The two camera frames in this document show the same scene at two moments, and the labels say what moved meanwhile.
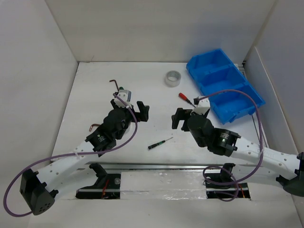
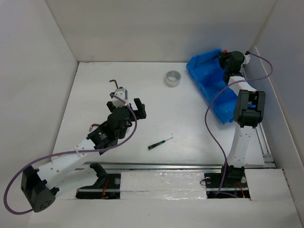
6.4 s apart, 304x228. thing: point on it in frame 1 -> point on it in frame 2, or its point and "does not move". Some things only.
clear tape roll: x=128 y=129 does not move
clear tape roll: x=173 y=78 does not move
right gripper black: x=183 y=114 -> x=222 y=57
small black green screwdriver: x=150 y=146 does not move
